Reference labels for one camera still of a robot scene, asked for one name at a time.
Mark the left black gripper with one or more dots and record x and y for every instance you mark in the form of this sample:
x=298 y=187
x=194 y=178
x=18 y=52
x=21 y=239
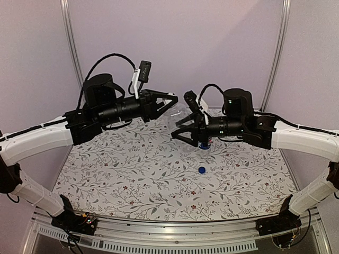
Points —
x=148 y=102

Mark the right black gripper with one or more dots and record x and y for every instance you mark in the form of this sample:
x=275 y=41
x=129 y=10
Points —
x=198 y=125

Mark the small clear bottle white cap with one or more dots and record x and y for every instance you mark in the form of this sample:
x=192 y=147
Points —
x=178 y=117

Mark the clear plastic Pepsi bottle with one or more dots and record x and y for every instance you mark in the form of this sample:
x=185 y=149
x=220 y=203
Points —
x=204 y=147

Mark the blue bottle cap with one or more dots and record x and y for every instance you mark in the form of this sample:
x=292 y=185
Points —
x=202 y=170

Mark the white sports bottle cap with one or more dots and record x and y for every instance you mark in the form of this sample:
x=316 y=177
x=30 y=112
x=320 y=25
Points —
x=168 y=102

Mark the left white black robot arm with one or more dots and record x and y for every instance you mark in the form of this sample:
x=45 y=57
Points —
x=105 y=105

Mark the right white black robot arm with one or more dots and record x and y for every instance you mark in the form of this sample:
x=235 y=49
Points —
x=267 y=131

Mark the floral patterned table mat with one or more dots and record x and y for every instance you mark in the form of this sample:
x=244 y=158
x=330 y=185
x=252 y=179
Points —
x=137 y=172

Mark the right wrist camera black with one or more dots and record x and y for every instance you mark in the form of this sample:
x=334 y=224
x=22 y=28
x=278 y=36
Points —
x=197 y=107

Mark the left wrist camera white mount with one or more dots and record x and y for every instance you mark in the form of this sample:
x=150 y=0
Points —
x=139 y=78

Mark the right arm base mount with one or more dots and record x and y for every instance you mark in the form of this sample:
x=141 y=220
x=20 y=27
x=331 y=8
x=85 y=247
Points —
x=284 y=228

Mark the aluminium front rail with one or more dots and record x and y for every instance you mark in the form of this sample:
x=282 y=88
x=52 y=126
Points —
x=118 y=235

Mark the left aluminium frame post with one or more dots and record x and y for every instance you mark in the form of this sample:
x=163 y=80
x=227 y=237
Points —
x=65 y=10

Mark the aluminium frame post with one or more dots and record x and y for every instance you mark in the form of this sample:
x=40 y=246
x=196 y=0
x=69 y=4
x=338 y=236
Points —
x=285 y=13
x=65 y=10

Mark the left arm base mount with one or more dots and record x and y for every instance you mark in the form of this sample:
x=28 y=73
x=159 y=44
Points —
x=69 y=221

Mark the right aluminium frame post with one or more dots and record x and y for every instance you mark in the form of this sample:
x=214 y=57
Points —
x=285 y=13

